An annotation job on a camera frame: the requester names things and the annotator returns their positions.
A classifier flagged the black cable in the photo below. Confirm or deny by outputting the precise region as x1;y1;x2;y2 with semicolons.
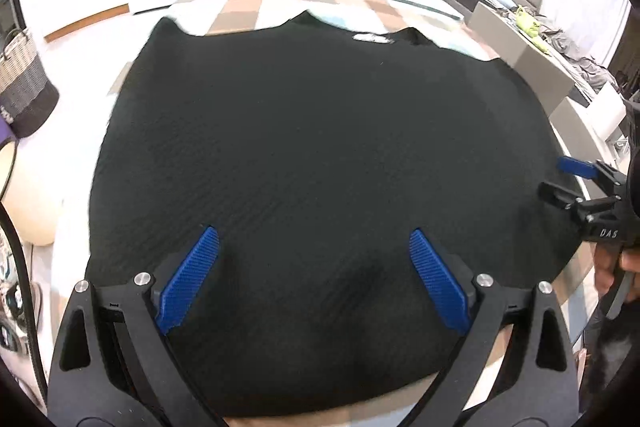
0;202;43;390

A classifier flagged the cardboard box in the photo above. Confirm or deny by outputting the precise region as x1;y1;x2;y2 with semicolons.
465;2;576;118

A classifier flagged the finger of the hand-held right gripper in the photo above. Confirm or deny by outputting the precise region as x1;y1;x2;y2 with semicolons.
537;181;621;220
556;156;626;188

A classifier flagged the cream round stool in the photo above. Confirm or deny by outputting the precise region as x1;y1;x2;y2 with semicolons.
0;139;66;248

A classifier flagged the woven laundry basket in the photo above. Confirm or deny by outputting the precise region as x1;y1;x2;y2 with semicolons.
0;28;60;140

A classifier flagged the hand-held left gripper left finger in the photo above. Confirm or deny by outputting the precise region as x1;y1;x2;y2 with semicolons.
47;224;226;427

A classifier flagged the green toy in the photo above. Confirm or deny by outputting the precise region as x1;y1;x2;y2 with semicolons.
515;6;543;40

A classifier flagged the brown blue checked tablecloth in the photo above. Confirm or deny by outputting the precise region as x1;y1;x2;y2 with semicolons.
52;0;601;427

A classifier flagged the person's dark fuzzy clothing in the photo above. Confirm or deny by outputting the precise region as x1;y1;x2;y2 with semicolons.
580;302;636;413

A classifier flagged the black t-shirt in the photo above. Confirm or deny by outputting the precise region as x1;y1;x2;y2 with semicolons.
87;11;596;418

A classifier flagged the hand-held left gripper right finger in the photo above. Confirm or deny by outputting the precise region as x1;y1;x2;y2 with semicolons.
400;228;581;427

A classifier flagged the grey crumpled bedding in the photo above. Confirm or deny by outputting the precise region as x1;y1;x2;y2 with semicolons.
540;14;618;88

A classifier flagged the person's right hand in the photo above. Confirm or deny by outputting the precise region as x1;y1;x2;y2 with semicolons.
594;243;640;303

